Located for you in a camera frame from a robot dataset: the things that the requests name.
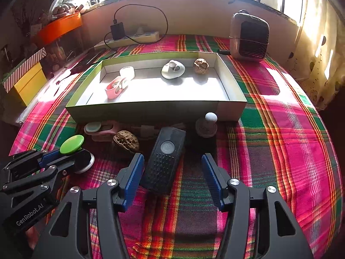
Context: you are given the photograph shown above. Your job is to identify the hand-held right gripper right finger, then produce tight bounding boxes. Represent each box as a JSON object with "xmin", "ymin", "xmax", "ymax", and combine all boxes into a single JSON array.
[{"xmin": 202, "ymin": 153, "xmax": 314, "ymax": 259}]

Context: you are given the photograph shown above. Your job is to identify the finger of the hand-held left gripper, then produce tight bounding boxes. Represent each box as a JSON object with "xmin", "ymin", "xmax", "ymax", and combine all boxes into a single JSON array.
[
  {"xmin": 0, "ymin": 152, "xmax": 93, "ymax": 195},
  {"xmin": 3, "ymin": 149, "xmax": 61, "ymax": 179}
]

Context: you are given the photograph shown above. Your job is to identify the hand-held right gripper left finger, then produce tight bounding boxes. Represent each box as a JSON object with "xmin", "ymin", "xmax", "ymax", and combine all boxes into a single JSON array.
[{"xmin": 31, "ymin": 153, "xmax": 145, "ymax": 259}]

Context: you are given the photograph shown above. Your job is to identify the green mushroom-shaped knob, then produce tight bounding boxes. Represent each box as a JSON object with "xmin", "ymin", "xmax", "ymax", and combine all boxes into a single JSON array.
[{"xmin": 60, "ymin": 135, "xmax": 95, "ymax": 174}]

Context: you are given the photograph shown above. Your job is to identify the black mini grater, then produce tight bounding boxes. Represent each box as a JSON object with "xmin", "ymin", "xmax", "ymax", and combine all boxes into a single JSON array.
[{"xmin": 140, "ymin": 127, "xmax": 187, "ymax": 194}]

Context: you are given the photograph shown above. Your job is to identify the brown walnut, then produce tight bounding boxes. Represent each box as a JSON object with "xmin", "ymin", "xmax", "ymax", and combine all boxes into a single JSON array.
[
  {"xmin": 113, "ymin": 130, "xmax": 140, "ymax": 154},
  {"xmin": 193, "ymin": 58, "xmax": 210, "ymax": 74}
]

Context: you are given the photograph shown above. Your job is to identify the pink holder with round disc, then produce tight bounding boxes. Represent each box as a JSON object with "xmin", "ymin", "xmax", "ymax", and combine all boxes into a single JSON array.
[{"xmin": 84, "ymin": 121, "xmax": 121, "ymax": 141}]

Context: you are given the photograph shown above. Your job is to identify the green white cardboard box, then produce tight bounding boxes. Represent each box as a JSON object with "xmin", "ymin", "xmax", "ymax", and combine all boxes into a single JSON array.
[{"xmin": 65, "ymin": 51, "xmax": 248, "ymax": 125}]

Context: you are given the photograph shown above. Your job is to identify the pink loop-shaped clip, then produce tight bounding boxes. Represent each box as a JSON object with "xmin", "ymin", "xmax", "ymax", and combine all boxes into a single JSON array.
[{"xmin": 105, "ymin": 76, "xmax": 130, "ymax": 99}]

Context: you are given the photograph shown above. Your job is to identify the small white cup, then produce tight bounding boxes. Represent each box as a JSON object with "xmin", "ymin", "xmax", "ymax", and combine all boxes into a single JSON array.
[{"xmin": 119, "ymin": 67, "xmax": 135, "ymax": 82}]

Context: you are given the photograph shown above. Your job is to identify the plaid cloth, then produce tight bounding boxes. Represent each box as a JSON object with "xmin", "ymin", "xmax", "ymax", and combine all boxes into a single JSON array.
[{"xmin": 9, "ymin": 34, "xmax": 343, "ymax": 259}]

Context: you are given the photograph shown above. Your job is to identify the yellow box with striped lid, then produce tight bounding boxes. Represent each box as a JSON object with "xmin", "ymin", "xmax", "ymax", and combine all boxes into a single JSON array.
[{"xmin": 2, "ymin": 48, "xmax": 48, "ymax": 107}]

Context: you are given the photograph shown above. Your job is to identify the black flat device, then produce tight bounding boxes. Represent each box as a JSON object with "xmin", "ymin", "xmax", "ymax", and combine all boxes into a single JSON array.
[{"xmin": 71, "ymin": 48, "xmax": 107, "ymax": 73}]

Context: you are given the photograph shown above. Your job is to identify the black charger adapter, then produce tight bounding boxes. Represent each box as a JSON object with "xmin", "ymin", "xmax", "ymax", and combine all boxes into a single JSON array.
[{"xmin": 110, "ymin": 23, "xmax": 125, "ymax": 41}]

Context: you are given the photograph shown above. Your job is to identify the white power strip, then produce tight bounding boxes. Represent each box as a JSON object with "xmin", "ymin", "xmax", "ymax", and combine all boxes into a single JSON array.
[{"xmin": 94, "ymin": 31, "xmax": 160, "ymax": 50}]

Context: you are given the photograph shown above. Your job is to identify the beige heater with black grille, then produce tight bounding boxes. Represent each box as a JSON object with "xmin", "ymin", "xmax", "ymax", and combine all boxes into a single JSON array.
[{"xmin": 229, "ymin": 9, "xmax": 270, "ymax": 62}]

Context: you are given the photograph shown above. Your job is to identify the clear plastic bag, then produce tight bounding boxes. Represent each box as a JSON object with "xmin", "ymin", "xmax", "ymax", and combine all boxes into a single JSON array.
[{"xmin": 50, "ymin": 0, "xmax": 82, "ymax": 17}]

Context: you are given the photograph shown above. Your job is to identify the cream dotted curtain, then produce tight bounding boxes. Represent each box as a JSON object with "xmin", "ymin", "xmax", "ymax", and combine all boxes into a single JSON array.
[{"xmin": 290, "ymin": 0, "xmax": 343, "ymax": 110}]

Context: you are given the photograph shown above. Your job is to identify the black charger cable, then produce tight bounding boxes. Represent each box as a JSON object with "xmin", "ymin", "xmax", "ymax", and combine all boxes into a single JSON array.
[{"xmin": 105, "ymin": 4, "xmax": 169, "ymax": 50}]

